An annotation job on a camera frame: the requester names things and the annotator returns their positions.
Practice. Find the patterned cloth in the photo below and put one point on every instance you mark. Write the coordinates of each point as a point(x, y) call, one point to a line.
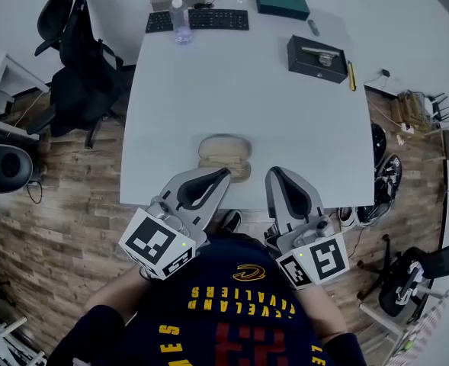
point(426, 334)

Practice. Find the person's left forearm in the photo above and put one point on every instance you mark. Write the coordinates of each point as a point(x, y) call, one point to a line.
point(117, 296)

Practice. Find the stack of cardboard pieces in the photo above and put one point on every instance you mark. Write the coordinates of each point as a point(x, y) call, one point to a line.
point(409, 111)

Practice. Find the black office chair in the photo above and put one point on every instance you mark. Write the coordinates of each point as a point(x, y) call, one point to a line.
point(79, 90)
point(441, 261)

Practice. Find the black keyboard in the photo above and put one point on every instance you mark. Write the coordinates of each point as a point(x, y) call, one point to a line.
point(220, 19)

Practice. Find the pink label water bottle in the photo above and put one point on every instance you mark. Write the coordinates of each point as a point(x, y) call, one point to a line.
point(180, 19)

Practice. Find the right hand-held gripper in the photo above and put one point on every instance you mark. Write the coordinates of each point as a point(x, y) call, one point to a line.
point(323, 261)

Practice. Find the small grey remote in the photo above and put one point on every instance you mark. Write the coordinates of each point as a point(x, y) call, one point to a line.
point(313, 27)

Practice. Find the white side desk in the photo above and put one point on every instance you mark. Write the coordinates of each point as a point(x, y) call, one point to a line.
point(10, 74)

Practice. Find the black open box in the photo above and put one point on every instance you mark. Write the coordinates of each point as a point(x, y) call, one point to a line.
point(312, 72)

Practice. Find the white router black antennas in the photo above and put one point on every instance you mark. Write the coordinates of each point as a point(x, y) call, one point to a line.
point(439, 109)

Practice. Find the small white box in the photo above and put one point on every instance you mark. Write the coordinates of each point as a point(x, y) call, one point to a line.
point(347, 217)

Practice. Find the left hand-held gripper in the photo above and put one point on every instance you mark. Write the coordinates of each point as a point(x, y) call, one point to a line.
point(151, 242)

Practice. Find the dark green box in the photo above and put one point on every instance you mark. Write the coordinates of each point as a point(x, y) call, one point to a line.
point(283, 2)

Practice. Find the tan glasses case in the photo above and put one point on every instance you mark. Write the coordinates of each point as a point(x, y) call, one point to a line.
point(224, 145)

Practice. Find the white power strip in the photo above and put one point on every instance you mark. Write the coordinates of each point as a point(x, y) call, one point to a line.
point(407, 129)

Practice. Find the metal clamp tool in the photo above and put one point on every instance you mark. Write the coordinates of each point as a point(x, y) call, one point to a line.
point(323, 56)

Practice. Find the person's dark jersey torso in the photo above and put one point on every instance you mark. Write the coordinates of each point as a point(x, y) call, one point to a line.
point(216, 318)

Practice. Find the person's right forearm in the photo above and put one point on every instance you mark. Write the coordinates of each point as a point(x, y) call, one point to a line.
point(319, 311)

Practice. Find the black wall plug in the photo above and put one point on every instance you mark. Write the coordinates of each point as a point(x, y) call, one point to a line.
point(385, 72)

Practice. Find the white spare hand-held gripper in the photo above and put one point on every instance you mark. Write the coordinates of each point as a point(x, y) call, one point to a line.
point(411, 284)

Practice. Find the person's black shoe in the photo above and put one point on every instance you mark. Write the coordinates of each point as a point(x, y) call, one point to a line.
point(232, 219)

